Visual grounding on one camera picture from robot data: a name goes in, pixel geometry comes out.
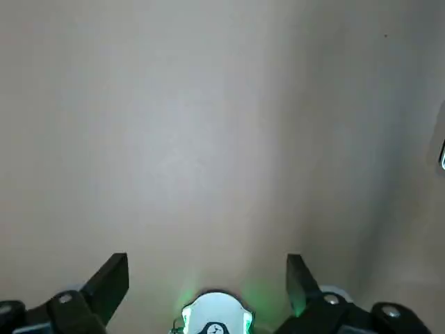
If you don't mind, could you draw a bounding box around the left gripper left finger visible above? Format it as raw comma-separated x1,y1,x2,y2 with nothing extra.
0,253,129,334

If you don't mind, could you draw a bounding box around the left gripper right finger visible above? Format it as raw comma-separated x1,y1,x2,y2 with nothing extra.
274,253,434,334

